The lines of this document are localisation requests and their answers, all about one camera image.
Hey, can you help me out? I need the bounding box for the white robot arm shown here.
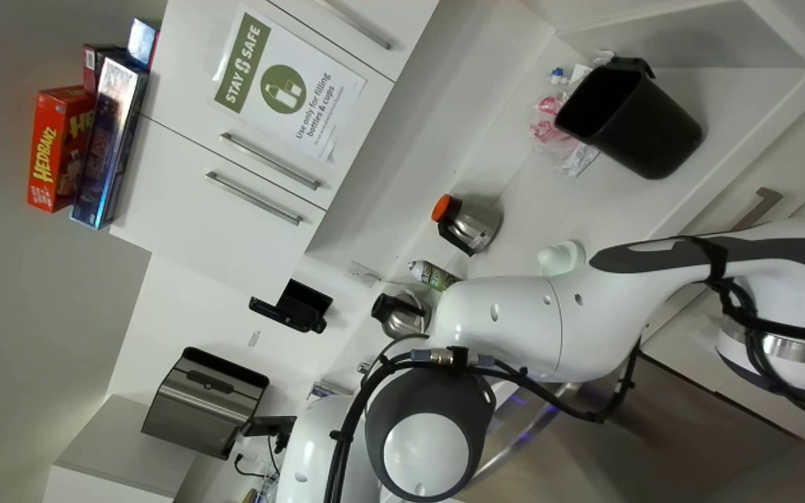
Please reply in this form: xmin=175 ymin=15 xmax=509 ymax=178
xmin=274 ymin=221 xmax=805 ymax=503

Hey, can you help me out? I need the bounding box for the steel cup on counter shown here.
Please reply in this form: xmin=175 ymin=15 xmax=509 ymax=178
xmin=372 ymin=260 xmax=456 ymax=338

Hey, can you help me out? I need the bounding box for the steel canister with orange lid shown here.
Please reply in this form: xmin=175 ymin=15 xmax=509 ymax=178
xmin=429 ymin=191 xmax=503 ymax=254

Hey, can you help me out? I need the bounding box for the green stay safe poster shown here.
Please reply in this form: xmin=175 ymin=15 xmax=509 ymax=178
xmin=212 ymin=11 xmax=363 ymax=159

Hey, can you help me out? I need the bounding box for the pink packets pile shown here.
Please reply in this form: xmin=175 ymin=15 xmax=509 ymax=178
xmin=527 ymin=50 xmax=611 ymax=178

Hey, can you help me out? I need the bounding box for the black plastic bin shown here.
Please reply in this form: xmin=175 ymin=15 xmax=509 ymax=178
xmin=560 ymin=55 xmax=703 ymax=178

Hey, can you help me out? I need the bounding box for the blue foil box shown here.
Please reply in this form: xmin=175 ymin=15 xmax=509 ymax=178
xmin=73 ymin=55 xmax=148 ymax=228

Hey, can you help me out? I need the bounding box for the stainless steel sink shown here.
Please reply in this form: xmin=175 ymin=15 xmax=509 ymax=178
xmin=460 ymin=358 xmax=799 ymax=503

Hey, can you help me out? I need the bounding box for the dark red box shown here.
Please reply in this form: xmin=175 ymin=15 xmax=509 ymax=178
xmin=82 ymin=15 xmax=159 ymax=92

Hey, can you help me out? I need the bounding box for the red cardboard box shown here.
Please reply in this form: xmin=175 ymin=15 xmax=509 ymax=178
xmin=24 ymin=84 xmax=95 ymax=212

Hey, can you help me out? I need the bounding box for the black wall camera mount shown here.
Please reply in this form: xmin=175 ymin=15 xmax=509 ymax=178
xmin=247 ymin=279 xmax=331 ymax=334

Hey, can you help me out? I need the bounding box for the lower cabinet handle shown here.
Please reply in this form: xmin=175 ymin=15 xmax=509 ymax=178
xmin=203 ymin=169 xmax=303 ymax=226

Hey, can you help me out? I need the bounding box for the cabinet handle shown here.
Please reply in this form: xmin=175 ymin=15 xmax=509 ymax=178
xmin=203 ymin=169 xmax=303 ymax=226
xmin=324 ymin=0 xmax=397 ymax=50
xmin=218 ymin=130 xmax=324 ymax=190

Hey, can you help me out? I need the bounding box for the upper cabinet handle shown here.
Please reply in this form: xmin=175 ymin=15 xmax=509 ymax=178
xmin=218 ymin=130 xmax=324 ymax=190

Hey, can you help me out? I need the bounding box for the top cabinet handle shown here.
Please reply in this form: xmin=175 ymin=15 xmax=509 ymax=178
xmin=324 ymin=0 xmax=397 ymax=50

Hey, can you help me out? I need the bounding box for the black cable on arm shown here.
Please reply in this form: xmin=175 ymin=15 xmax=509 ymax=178
xmin=324 ymin=232 xmax=805 ymax=503

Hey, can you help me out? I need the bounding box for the top right drawer handle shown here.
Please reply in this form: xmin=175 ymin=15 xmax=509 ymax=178
xmin=732 ymin=187 xmax=781 ymax=228

